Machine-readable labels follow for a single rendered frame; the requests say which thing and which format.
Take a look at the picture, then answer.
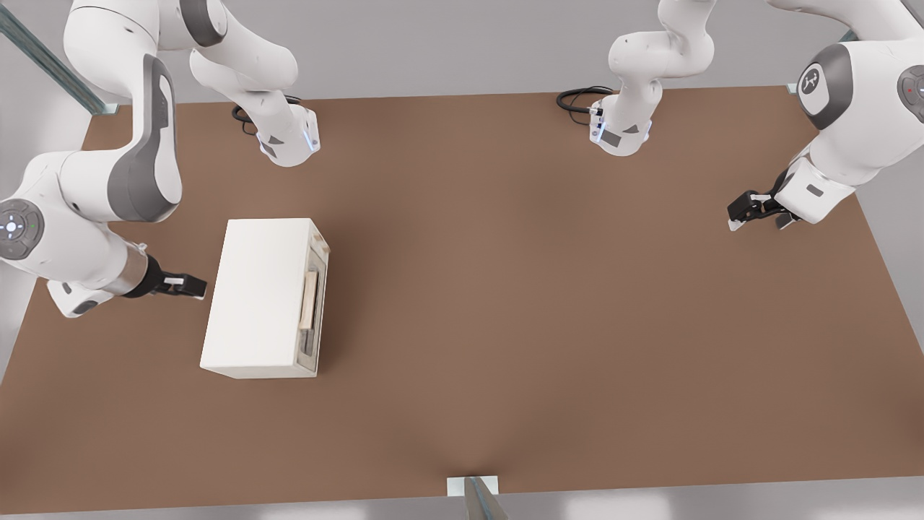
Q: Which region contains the white oven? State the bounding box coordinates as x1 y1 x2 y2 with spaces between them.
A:
200 218 331 381

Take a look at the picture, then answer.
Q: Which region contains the oven door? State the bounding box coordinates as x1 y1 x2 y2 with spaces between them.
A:
294 222 331 376

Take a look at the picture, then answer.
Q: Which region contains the pale oven door handle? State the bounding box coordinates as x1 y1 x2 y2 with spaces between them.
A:
300 270 321 332

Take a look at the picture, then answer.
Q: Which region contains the black cable loop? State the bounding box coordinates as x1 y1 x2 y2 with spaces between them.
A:
231 94 305 138
556 86 616 128

